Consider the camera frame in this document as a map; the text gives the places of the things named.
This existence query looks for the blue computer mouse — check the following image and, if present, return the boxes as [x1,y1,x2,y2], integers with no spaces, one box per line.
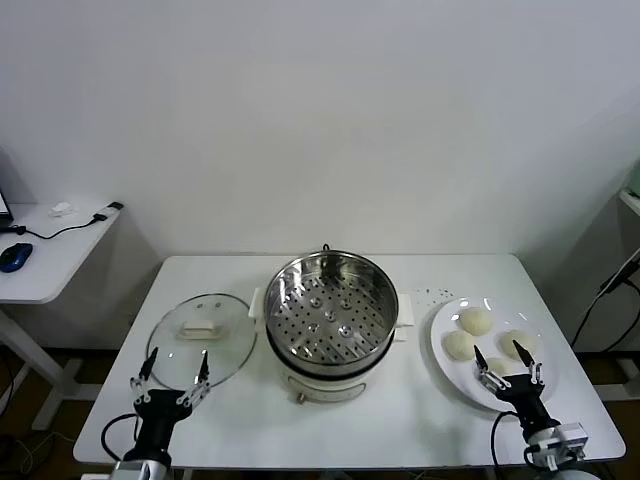
[0,242,34,274]

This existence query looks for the black cable with adapter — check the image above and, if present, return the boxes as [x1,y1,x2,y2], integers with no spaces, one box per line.
[0,201,125,240]

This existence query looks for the white steamed baozi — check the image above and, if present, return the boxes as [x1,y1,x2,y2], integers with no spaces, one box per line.
[498,328,539,362]
[443,330,479,362]
[482,357,524,377]
[458,307,494,337]

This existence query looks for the white background shelf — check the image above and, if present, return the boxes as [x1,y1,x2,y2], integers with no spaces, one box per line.
[618,187,640,219]

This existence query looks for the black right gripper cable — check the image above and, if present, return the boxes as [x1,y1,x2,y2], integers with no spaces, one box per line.
[490,410,527,480]

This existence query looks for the large white plate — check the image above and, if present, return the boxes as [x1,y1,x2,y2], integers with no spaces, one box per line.
[430,297,560,414]

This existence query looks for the perforated steel steamer basket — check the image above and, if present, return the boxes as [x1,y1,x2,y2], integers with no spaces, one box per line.
[263,252,401,374]

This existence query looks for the round glass pot lid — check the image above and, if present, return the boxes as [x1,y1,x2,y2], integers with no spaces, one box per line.
[146,293,259,392]

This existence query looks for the white side desk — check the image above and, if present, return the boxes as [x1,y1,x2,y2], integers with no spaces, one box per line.
[0,201,127,431]

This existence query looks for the white electric steamer pot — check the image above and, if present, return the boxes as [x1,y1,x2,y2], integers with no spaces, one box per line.
[248,287,416,405]

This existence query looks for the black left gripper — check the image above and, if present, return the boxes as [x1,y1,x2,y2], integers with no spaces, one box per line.
[129,347,210,454]

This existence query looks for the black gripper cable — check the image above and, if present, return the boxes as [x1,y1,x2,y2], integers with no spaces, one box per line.
[490,410,527,480]
[101,413,142,462]

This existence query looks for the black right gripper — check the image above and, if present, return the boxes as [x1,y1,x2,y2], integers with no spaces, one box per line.
[473,339,558,438]

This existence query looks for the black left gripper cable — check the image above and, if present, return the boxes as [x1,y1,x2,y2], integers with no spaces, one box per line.
[101,413,142,462]

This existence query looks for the dark laptop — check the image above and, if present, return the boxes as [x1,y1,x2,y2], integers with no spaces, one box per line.
[0,148,16,233]

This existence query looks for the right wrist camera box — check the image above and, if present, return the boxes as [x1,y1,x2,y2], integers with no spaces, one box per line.
[524,422,589,469]

